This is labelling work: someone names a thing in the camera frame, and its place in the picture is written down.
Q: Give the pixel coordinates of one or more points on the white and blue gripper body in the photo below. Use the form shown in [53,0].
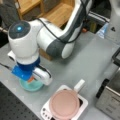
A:
[37,71]

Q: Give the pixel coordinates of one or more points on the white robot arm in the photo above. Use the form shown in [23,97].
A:
[84,7]

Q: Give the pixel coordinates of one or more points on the teal bowl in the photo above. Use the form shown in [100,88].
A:
[31,86]

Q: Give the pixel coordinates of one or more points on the pink frying pan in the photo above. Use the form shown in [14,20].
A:
[64,104]

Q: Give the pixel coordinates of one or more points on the grey fabric storage box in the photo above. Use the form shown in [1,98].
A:
[8,13]

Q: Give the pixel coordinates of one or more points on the silver toaster oven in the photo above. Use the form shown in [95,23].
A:
[108,94]

